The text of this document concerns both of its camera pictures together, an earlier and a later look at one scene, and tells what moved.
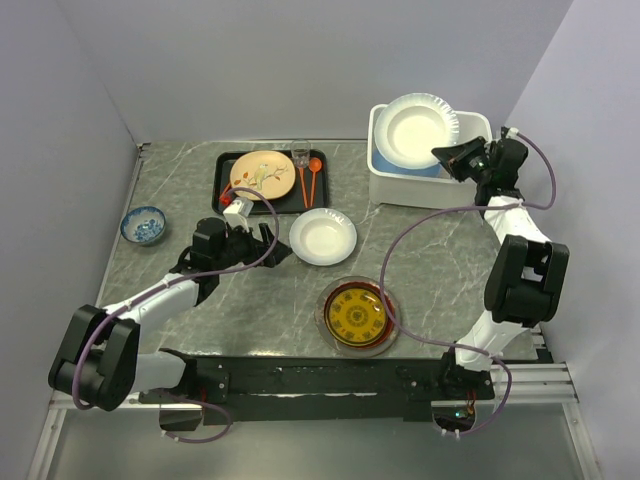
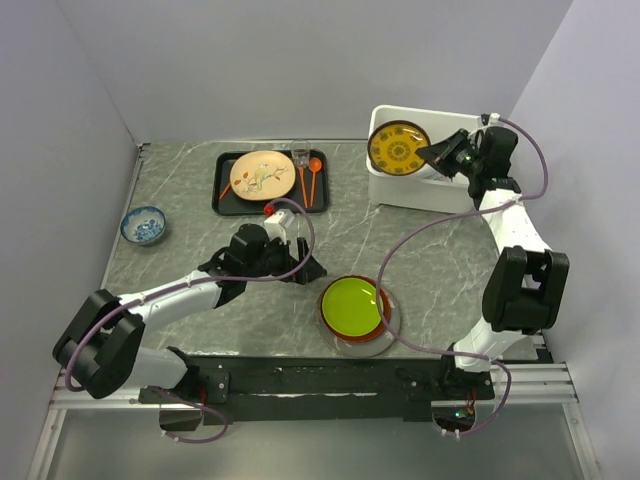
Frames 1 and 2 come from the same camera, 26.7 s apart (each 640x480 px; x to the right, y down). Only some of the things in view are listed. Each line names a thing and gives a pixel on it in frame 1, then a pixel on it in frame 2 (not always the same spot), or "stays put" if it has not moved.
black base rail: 326,388 stays put
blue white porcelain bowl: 142,225 stays put
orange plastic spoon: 315,165 stays put
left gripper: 256,246 to 310,271
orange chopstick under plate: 228,186 stays put
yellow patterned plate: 357,316 to 392,148
